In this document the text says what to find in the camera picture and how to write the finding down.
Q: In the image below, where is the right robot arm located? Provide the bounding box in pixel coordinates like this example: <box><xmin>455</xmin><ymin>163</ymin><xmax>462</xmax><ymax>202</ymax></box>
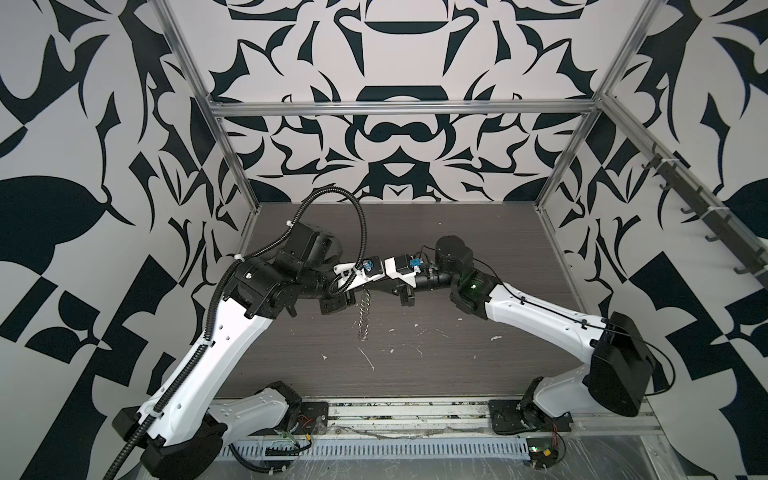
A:
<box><xmin>383</xmin><ymin>236</ymin><xmax>657</xmax><ymax>418</ymax></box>

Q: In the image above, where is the wall hook rail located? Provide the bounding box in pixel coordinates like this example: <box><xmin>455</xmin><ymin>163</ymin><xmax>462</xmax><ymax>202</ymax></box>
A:
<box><xmin>643</xmin><ymin>153</ymin><xmax>767</xmax><ymax>289</ymax></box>

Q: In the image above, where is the metal keyring chain loop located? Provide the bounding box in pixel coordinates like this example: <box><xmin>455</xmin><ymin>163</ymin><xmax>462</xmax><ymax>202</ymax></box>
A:
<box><xmin>356</xmin><ymin>289</ymin><xmax>373</xmax><ymax>342</ymax></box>

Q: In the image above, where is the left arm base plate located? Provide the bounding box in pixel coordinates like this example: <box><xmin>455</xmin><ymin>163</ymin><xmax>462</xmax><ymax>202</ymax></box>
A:
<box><xmin>262</xmin><ymin>401</ymin><xmax>329</xmax><ymax>434</ymax></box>

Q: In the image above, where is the white slotted cable duct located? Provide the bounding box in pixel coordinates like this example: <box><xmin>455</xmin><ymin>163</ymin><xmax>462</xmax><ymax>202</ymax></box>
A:
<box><xmin>235</xmin><ymin>437</ymin><xmax>530</xmax><ymax>461</ymax></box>

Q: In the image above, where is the small circuit board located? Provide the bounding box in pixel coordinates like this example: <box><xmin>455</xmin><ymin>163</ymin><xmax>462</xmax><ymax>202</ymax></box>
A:
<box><xmin>526</xmin><ymin>435</ymin><xmax>567</xmax><ymax>470</ymax></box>

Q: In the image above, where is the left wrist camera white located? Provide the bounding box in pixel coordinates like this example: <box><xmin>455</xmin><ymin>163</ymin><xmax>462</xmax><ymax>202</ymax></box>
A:
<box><xmin>333</xmin><ymin>256</ymin><xmax>385</xmax><ymax>292</ymax></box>

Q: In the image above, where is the left corrugated black cable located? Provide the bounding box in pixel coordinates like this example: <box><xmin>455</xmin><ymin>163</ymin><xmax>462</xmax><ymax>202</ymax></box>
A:
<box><xmin>107</xmin><ymin>185</ymin><xmax>368</xmax><ymax>480</ymax></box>

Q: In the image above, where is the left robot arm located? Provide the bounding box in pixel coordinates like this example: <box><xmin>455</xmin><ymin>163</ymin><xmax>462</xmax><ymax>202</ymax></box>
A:
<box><xmin>104</xmin><ymin>219</ymin><xmax>368</xmax><ymax>479</ymax></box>

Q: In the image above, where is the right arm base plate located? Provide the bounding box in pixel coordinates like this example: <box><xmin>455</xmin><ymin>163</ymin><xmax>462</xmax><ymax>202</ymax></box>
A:
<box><xmin>488</xmin><ymin>399</ymin><xmax>573</xmax><ymax>435</ymax></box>

